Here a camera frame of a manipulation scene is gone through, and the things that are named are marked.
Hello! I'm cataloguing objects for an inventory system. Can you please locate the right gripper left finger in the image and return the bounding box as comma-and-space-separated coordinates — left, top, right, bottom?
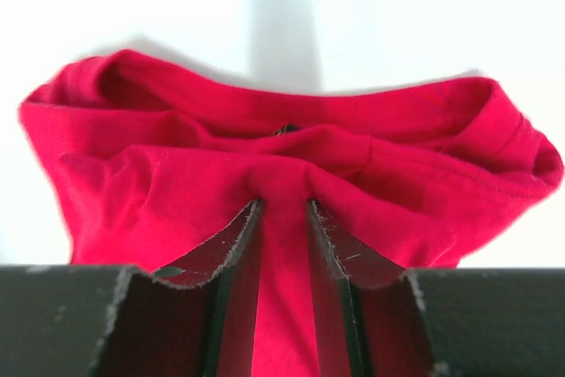
1, 200, 262, 376

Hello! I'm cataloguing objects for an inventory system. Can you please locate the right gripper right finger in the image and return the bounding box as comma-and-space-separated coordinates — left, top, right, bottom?
306, 201, 564, 376

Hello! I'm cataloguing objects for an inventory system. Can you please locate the crimson red t shirt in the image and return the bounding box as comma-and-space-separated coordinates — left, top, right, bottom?
19, 50, 564, 376

